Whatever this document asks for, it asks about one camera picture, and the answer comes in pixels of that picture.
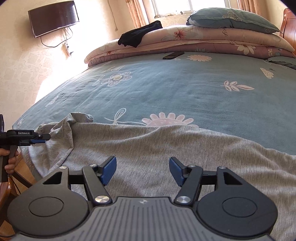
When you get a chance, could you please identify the grey sweatpants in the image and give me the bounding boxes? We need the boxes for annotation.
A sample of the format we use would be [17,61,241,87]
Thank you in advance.
[25,113,295,240]

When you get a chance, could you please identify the person's left hand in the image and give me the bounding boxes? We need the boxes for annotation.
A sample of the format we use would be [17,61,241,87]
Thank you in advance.
[0,148,20,175]

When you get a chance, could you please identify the wooden chair by bed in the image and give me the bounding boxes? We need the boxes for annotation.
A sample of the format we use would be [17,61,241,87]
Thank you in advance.
[1,153,36,240]

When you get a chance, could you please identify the blue floral bed sheet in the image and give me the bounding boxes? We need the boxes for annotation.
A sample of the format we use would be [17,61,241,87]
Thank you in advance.
[14,52,295,155]

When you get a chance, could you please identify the black smartphone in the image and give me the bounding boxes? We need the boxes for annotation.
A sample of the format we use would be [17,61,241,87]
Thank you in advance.
[163,51,184,60]

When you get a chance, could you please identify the pink floral folded quilt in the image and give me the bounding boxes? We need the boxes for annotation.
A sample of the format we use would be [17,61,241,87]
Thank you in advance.
[84,25,295,66]

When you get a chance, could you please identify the black garment on quilt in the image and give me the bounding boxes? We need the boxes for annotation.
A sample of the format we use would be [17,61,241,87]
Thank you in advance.
[117,21,163,48]

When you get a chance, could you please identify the left striped curtain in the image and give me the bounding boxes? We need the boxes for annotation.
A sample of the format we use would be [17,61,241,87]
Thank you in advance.
[125,0,149,28]

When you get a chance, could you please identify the orange wooden headboard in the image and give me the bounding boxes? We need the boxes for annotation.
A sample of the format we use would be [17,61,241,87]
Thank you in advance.
[280,8,296,50]

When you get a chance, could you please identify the wall-mounted black television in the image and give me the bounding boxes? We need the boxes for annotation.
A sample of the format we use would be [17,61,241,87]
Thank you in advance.
[28,1,79,38]

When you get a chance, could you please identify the wall power cable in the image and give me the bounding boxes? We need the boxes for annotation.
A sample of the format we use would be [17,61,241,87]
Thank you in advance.
[40,26,75,58]

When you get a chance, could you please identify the window with white frame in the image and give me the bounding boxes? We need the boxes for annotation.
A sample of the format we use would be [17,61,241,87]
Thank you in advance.
[151,0,230,17]

